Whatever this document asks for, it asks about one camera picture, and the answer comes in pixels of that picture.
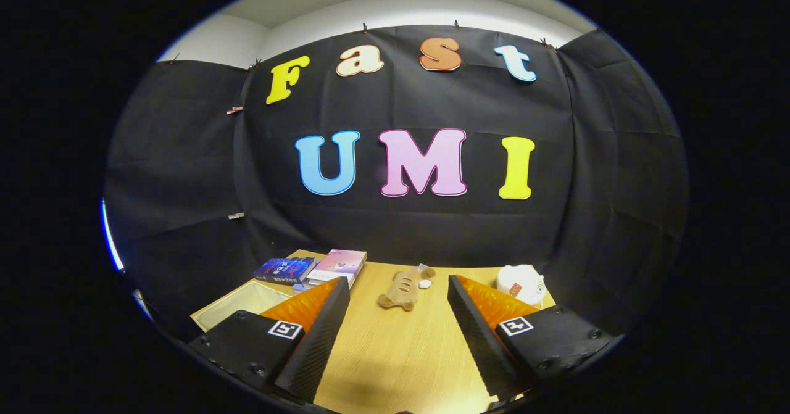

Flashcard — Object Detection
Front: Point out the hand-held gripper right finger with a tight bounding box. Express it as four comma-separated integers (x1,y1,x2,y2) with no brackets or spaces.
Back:
447,275,619,402

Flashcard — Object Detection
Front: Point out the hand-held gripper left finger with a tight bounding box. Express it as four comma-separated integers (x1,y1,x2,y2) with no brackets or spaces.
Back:
187,276,351,405

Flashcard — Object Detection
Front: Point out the green fabric storage box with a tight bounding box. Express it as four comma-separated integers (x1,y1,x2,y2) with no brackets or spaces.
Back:
190,278,294,333

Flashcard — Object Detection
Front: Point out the white plush toy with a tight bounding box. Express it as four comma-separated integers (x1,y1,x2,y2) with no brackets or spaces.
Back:
497,264,546,307

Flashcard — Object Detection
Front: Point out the blue book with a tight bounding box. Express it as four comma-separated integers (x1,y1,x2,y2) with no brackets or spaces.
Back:
253,257,318,286

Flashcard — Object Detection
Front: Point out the pink book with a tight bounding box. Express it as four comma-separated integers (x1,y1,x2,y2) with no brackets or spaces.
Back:
307,249,368,289

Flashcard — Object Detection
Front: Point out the brown plush toy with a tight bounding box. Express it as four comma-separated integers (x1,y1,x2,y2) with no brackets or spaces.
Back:
378,266,436,312

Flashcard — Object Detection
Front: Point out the black backdrop cloth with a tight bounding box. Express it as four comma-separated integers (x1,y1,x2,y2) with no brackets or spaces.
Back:
104,24,689,341

